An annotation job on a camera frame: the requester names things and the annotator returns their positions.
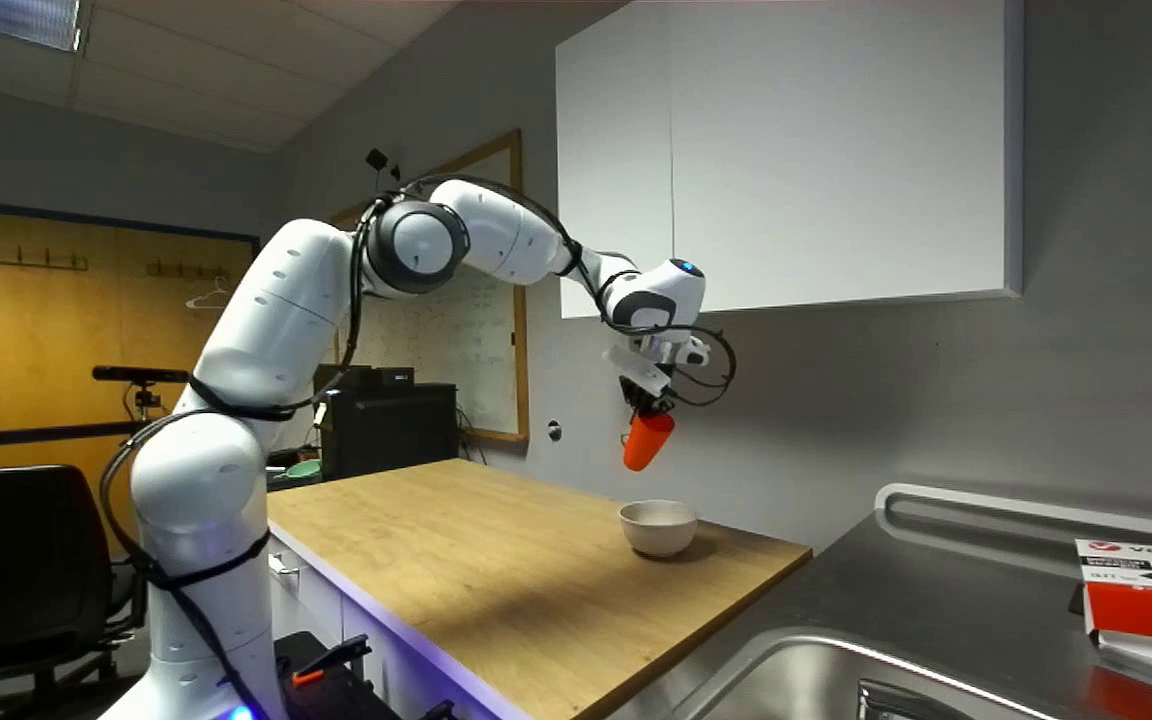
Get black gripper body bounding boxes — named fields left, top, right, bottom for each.
left=633, top=325, right=718, bottom=392

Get red plastic cup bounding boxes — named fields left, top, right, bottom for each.
left=622, top=403, right=680, bottom=476

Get white ceramic bowl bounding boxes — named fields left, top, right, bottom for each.
left=616, top=497, right=703, bottom=558

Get framed whiteboard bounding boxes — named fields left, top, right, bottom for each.
left=333, top=124, right=535, bottom=461

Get black computer case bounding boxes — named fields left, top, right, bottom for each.
left=311, top=363, right=463, bottom=482

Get stainless steel sink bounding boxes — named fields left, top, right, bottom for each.
left=661, top=629, right=1087, bottom=720

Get white tube dish rack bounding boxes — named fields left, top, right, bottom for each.
left=873, top=479, right=1152, bottom=550

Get black office chair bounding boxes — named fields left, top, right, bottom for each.
left=0, top=461, right=144, bottom=699

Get ceiling light panel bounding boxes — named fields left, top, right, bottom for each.
left=0, top=0, right=92, bottom=61

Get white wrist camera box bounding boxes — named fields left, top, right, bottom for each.
left=605, top=338, right=675, bottom=400

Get white wall cabinet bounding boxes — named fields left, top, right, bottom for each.
left=552, top=0, right=1029, bottom=325

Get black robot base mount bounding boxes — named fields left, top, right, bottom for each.
left=271, top=629, right=404, bottom=720

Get black camera stand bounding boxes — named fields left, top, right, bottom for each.
left=0, top=358, right=197, bottom=473

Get coat hook rail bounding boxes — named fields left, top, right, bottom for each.
left=0, top=239, right=98, bottom=275

